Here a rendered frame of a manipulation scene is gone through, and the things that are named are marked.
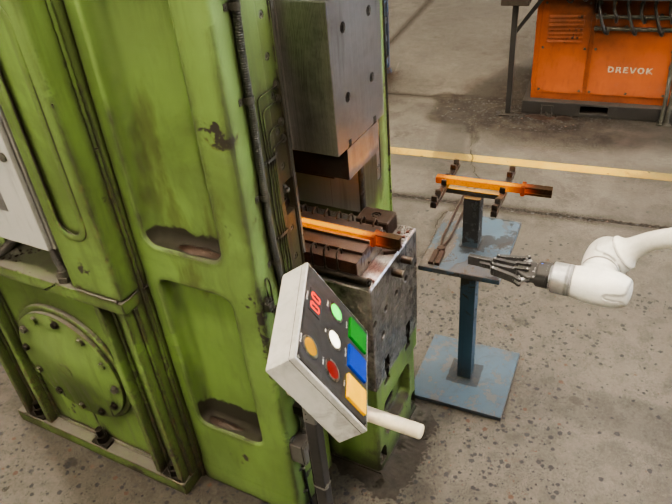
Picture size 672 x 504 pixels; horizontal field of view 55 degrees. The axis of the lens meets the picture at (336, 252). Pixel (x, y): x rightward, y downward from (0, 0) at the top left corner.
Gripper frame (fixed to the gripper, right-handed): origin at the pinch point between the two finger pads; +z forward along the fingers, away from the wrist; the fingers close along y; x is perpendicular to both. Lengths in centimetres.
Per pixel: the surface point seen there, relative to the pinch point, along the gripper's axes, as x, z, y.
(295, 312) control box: 20, 26, -60
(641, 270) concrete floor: -100, -44, 154
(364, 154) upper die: 30.5, 34.9, -2.2
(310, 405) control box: 6, 17, -72
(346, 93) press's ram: 52, 35, -10
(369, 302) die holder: -12.7, 29.4, -15.9
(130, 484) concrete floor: -100, 118, -60
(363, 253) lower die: -1.3, 34.9, -7.1
